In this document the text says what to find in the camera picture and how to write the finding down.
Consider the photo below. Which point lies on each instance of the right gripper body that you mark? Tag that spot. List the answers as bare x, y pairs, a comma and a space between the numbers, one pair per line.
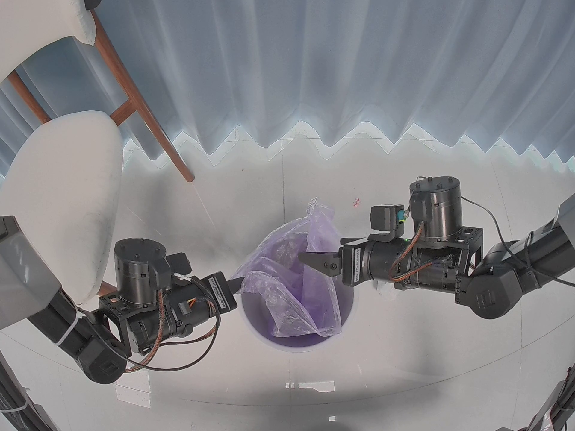
382, 261

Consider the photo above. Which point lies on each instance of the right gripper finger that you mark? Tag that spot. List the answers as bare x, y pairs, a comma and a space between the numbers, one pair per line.
324, 262

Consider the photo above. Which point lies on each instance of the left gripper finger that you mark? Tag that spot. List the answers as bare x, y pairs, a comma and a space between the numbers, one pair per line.
235, 284

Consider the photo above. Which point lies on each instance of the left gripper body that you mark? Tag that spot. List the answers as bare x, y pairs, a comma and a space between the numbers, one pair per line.
197, 301

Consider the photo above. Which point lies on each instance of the purple plastic bag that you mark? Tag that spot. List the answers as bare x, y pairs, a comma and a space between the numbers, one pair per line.
287, 276

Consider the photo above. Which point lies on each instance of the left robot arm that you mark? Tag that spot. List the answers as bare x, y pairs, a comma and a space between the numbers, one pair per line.
27, 281

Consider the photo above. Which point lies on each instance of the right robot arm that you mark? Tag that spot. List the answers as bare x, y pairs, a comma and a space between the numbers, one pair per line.
516, 267

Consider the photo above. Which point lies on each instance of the white trash bin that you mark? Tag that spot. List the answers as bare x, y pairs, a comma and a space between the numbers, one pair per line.
352, 305

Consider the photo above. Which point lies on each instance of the white cushioned wooden chair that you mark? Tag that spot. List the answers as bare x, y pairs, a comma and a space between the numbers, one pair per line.
67, 195

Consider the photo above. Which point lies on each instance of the white curtain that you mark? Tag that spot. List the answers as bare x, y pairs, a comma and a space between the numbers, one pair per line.
314, 52

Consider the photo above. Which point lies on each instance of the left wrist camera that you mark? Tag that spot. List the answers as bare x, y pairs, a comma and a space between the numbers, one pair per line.
179, 264

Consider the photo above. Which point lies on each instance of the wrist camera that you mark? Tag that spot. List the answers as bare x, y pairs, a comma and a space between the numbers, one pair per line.
179, 264
385, 218

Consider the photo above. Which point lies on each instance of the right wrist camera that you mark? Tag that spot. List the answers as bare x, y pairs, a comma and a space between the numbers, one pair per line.
385, 218

